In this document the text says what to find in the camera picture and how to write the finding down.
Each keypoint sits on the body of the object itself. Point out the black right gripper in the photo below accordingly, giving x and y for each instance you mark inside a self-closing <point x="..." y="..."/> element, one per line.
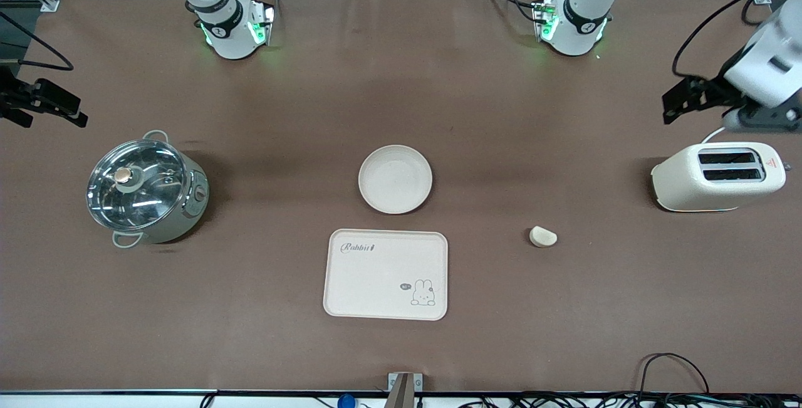
<point x="14" y="98"/>

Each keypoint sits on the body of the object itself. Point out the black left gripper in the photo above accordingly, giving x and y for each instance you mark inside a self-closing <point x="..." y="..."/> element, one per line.
<point x="718" y="90"/>

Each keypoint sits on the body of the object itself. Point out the white steamed bun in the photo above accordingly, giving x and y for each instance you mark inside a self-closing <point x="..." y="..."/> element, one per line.
<point x="542" y="237"/>

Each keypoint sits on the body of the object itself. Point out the round cream plate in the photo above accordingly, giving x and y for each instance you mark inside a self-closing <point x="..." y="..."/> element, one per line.
<point x="395" y="179"/>

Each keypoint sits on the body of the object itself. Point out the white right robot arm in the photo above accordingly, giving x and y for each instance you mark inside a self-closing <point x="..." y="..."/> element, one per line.
<point x="225" y="29"/>

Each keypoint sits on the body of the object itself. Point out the green-lit arm base box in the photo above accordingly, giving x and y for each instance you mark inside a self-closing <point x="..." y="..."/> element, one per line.
<point x="262" y="22"/>
<point x="545" y="19"/>

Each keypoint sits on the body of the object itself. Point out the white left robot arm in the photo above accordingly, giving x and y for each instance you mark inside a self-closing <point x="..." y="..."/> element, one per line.
<point x="576" y="22"/>

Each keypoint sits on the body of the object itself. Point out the cream rabbit print tray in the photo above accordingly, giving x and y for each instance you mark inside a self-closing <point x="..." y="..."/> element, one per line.
<point x="382" y="276"/>

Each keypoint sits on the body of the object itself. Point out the cream two-slot toaster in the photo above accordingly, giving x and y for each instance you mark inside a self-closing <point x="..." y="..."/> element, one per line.
<point x="695" y="188"/>

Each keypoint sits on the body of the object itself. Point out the glass pot lid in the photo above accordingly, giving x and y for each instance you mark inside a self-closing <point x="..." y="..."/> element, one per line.
<point x="138" y="185"/>

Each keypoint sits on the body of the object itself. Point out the steel cooking pot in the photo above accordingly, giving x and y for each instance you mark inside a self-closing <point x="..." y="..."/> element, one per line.
<point x="178" y="220"/>

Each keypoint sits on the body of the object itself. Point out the brown table cloth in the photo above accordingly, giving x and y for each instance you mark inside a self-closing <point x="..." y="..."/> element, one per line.
<point x="564" y="320"/>

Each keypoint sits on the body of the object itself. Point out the blue round cap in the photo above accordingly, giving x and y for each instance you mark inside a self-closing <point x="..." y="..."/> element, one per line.
<point x="346" y="402"/>

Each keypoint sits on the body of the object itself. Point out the grey metal bracket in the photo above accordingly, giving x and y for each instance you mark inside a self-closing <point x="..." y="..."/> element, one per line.
<point x="404" y="389"/>

